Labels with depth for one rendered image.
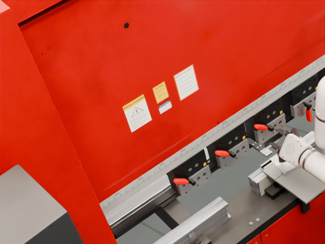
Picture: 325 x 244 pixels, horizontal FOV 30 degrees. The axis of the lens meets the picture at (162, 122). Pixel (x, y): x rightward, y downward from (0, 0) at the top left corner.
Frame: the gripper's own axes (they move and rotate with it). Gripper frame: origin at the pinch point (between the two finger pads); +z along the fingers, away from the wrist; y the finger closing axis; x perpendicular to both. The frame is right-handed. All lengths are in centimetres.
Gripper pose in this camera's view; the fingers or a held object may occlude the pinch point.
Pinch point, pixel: (277, 138)
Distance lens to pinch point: 235.6
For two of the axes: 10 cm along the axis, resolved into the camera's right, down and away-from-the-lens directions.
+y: -3.2, 9.0, 3.0
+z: -5.5, -4.3, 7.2
